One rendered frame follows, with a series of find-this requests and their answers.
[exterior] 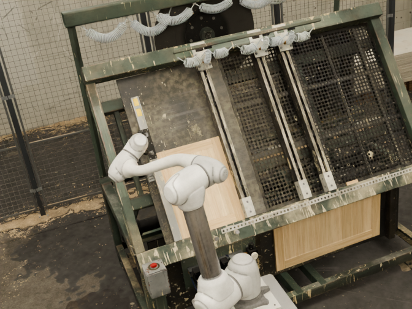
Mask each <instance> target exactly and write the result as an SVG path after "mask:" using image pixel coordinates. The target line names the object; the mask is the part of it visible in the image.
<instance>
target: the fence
mask: <svg viewBox="0 0 412 309"><path fill-rule="evenodd" d="M135 98H137V100H138V102H139V105H138V106H134V102H133V99H135ZM130 101H131V104H132V108H133V111H134V114H135V118H136V120H137V124H138V127H139V130H140V131H141V130H143V129H147V128H148V126H147V122H146V120H145V117H144V114H143V110H142V107H141V104H140V101H139V97H138V96H136V97H132V98H131V99H130ZM136 109H141V112H142V116H137V112H136ZM147 156H148V155H147ZM148 160H149V162H153V161H156V160H158V159H157V158H156V159H152V160H150V159H149V156H148ZM153 174H154V177H155V182H156V186H157V189H158V193H159V196H160V198H161V202H162V206H163V209H164V212H165V214H166V218H167V222H168V225H169V228H170V232H171V234H172V238H173V241H174V242H176V241H179V240H182V237H181V233H180V230H179V227H178V223H177V220H176V217H175V213H174V210H173V207H172V204H170V203H169V202H168V201H167V200H166V198H165V196H164V185H165V181H164V178H163V176H162V172H161V170H160V171H158V172H154V173H153Z"/></svg>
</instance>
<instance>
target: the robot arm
mask: <svg viewBox="0 0 412 309"><path fill-rule="evenodd" d="M147 147H148V139H147V137H146V136H144V135H143V134H141V133H137V134H134V135H133V136H132V137H131V138H130V139H129V140H128V142H127V144H126V145H125V147H124V148H123V149H122V151H121V152H120V153H119V154H118V155H117V156H116V158H115V159H114V160H113V162H112V163H111V165H110V167H109V171H108V175H109V177H110V178H111V179H112V180H113V181H114V182H115V183H120V182H122V181H124V180H125V179H126V178H131V177H133V176H143V175H148V174H152V173H154V172H158V171H160V170H164V169H168V168H170V167H175V166H181V167H184V169H182V170H180V171H178V172H177V173H175V174H174V175H173V176H171V177H170V178H169V179H168V181H167V182H166V184H165V185H164V196H165V198H166V200H167V201H168V202H169V203H170V204H172V205H175V206H178V208H179V209H180V210H181V211H183V214H184V217H185V221H186V225H187V227H188V231H189V235H190V237H191V241H192V244H193V248H194V252H195V255H196V259H197V263H198V265H199V269H200V273H201V275H200V277H199V279H198V281H197V282H198V285H197V294H196V295H195V298H194V306H195V309H231V308H232V307H233V306H234V308H235V309H254V308H257V307H260V306H263V305H268V304H269V300H268V299H266V298H265V296H264V294H265V293H267V292H269V291H270V288H269V286H261V278H260V273H259V267H258V265H257V263H256V261H255V260H254V259H253V258H252V257H251V256H250V255H249V254H246V253H239V254H236V255H235V256H233V257H232V258H231V259H230V261H229V262H228V266H227V267H226V269H225V270H223V269H221V267H220V264H219V260H218V256H217V253H216V249H215V245H214V242H213V238H212V233H211V231H210V227H209V224H208V220H207V216H206V213H205V209H204V201H205V190H206V189H207V188H209V187H211V186H213V185H214V184H215V183H216V184H219V183H222V182H224V181H225V180H226V179H227V177H228V170H227V169H226V166H225V165H224V164H223V163H221V162H220V161H218V160H216V159H213V158H211V157H208V156H202V155H195V154H183V153H180V154H172V155H170V156H166V157H164V158H161V159H158V160H156V161H153V162H150V163H148V164H144V165H142V166H138V163H137V162H139V161H140V159H139V158H140V157H141V156H142V155H143V154H144V152H145V150H146V149H147Z"/></svg>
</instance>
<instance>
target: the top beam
mask: <svg viewBox="0 0 412 309"><path fill-rule="evenodd" d="M382 14H383V12H382V10H381V7H380V4H379V2H375V3H372V4H366V5H363V6H358V7H353V8H349V9H344V10H339V11H335V12H330V13H325V14H321V15H316V16H313V17H308V18H302V19H299V20H294V21H289V22H285V23H284V24H285V26H286V25H291V24H294V23H300V22H303V21H308V20H313V19H317V18H321V21H320V22H316V23H311V24H308V25H303V26H298V27H295V29H293V30H292V31H293V32H294V33H295V34H296V33H302V32H304V31H306V32H310V31H311V29H312V28H313V27H314V28H313V30H312V31H311V32H310V35H312V34H316V33H320V32H324V31H330V30H333V29H338V28H343V27H346V26H351V25H356V24H359V23H365V22H368V21H369V20H371V19H372V18H377V17H380V16H381V15H382ZM280 24H283V23H280ZM280 24H276V25H280ZM272 26H275V25H271V26H266V27H263V28H257V29H260V30H261V31H263V30H266V29H271V28H272ZM252 30H255V29H252ZM252 30H249V31H252ZM246 32H247V31H244V32H238V33H235V34H230V35H226V36H221V37H216V38H212V39H207V40H202V41H204V42H205V43H208V42H213V41H217V40H222V39H227V38H231V37H236V36H241V35H244V34H247V33H246ZM202 41H198V42H202ZM193 43H197V42H193ZM193 43H190V44H193ZM190 44H184V45H179V46H176V47H170V48H165V49H162V50H156V51H151V52H148V53H142V54H139V55H134V56H129V57H125V58H120V59H115V60H111V61H106V62H103V63H97V64H92V65H89V66H84V67H82V68H81V75H82V79H83V82H84V85H85V86H86V84H87V83H93V82H94V83H95V82H96V84H98V83H103V82H108V81H111V80H116V79H119V78H125V77H130V76H133V75H138V74H142V73H146V72H151V71H156V70H160V69H164V68H168V67H172V66H177V65H181V64H183V63H184V62H183V61H184V60H185V59H186V58H193V57H194V56H193V53H192V50H190V51H185V52H182V53H177V54H173V50H178V49H181V48H186V47H190ZM235 44H236V45H238V46H239V47H240V48H241V47H242V46H243V45H249V44H250V41H249V38H245V39H240V40H235V41H231V42H226V43H223V44H218V45H212V48H209V50H210V51H211V52H212V53H213V52H214V51H215V50H216V49H220V48H223V47H225V48H226V49H230V48H231V47H232V46H233V45H234V46H233V47H232V48H231V49H230V50H229V51H228V52H229V53H233V52H239V51H240V48H238V47H237V46H235ZM178 57H179V58H180V59H182V60H183V61H181V60H180V59H178Z"/></svg>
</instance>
